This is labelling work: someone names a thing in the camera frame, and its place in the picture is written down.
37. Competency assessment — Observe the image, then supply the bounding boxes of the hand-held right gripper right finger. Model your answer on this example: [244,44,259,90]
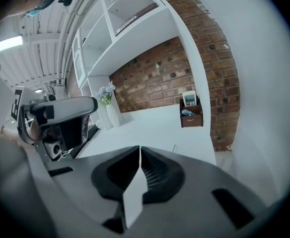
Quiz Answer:
[126,145,271,238]

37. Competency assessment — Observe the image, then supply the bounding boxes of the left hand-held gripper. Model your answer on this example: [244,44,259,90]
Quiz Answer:
[9,85,99,163]

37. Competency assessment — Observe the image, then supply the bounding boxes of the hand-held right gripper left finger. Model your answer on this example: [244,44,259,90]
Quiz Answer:
[43,144,142,233]

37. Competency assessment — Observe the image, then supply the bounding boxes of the black box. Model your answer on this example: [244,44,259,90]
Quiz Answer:
[86,124,99,143]

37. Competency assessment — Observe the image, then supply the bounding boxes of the white remote control with display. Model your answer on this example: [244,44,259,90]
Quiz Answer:
[182,90,198,107]

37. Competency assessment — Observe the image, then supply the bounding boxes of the person's left forearm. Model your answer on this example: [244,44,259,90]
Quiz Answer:
[0,125,24,143]

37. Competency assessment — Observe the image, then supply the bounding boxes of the brown wooden organizer box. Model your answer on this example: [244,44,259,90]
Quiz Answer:
[179,97,204,128]

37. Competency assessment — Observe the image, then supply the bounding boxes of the white mug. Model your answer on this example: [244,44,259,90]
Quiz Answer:
[94,119,106,131]

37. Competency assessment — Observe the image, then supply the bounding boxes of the blue artificial flowers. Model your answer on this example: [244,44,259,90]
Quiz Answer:
[96,81,116,106]

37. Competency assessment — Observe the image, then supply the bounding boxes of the white ribbed vase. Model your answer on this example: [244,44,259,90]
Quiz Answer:
[106,104,121,128]

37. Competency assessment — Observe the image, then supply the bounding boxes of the white glass cabinet door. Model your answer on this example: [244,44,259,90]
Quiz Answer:
[72,28,88,88]

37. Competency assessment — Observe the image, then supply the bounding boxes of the white desk with drawers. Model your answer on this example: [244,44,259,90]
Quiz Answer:
[75,103,218,168]

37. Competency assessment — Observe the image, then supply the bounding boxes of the long ceiling light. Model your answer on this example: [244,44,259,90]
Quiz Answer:
[0,35,24,54]

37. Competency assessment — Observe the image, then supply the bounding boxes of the white shelf unit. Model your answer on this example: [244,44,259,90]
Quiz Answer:
[72,0,213,133]

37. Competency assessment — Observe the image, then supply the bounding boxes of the dark red lettered book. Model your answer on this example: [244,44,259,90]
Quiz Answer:
[114,2,160,37]

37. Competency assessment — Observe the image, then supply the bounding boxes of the left hand-held gripper white camera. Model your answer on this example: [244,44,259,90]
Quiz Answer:
[43,140,62,160]

